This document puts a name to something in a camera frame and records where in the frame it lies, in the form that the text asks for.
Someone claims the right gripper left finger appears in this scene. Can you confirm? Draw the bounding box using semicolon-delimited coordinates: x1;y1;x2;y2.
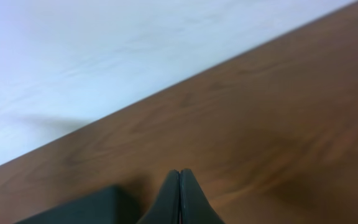
137;170;180;224

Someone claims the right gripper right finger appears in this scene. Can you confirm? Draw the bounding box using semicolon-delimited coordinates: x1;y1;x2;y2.
180;169;224;224

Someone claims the dark green gift box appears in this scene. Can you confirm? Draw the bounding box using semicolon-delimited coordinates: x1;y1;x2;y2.
17;185;141;224

